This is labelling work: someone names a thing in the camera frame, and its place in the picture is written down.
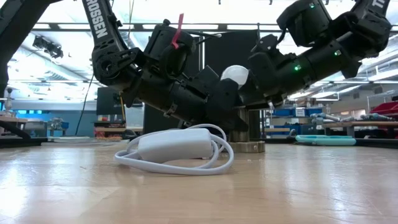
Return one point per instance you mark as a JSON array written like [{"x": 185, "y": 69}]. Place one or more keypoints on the brass lamp socket base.
[{"x": 248, "y": 146}]

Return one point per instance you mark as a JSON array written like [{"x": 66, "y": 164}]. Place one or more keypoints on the black monitor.
[{"x": 107, "y": 99}]

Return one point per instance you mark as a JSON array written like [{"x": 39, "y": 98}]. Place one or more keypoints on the black curtain divider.
[{"x": 236, "y": 46}]

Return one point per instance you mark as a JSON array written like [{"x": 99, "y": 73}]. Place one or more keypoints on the clear plastic bin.
[{"x": 138, "y": 116}]

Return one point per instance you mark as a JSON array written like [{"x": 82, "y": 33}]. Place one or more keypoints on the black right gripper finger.
[{"x": 250, "y": 98}]

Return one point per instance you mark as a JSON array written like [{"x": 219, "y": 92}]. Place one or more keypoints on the long wooden workbench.
[{"x": 360, "y": 124}]

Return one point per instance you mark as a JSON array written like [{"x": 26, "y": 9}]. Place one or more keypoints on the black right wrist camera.
[{"x": 265, "y": 43}]

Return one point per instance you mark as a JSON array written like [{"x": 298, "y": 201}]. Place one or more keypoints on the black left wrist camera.
[{"x": 206, "y": 76}]

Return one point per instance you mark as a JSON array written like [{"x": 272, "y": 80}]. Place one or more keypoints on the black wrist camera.
[
  {"x": 206, "y": 76},
  {"x": 265, "y": 43}
]

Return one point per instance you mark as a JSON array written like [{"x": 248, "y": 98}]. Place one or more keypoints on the red storage bin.
[{"x": 385, "y": 109}]

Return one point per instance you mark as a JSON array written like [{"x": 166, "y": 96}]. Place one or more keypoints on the blue storage bin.
[
  {"x": 283, "y": 112},
  {"x": 314, "y": 111}
]

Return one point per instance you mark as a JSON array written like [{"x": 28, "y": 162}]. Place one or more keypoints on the black ceiling camera rig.
[{"x": 48, "y": 46}]

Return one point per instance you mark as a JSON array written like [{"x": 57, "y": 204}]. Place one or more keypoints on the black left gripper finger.
[{"x": 225, "y": 105}]

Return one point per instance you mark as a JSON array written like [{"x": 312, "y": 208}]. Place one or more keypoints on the small wooden table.
[{"x": 12, "y": 119}]

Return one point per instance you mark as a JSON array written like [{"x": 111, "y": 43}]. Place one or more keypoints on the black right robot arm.
[{"x": 326, "y": 59}]

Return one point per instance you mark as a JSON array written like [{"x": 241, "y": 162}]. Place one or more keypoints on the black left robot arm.
[{"x": 102, "y": 28}]

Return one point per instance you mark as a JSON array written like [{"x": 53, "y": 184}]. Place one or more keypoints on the white light bulb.
[{"x": 234, "y": 74}]

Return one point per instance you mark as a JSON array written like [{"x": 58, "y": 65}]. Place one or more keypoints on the grey stand with black knob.
[{"x": 9, "y": 99}]

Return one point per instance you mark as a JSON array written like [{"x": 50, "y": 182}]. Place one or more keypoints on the red zip tie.
[{"x": 178, "y": 31}]

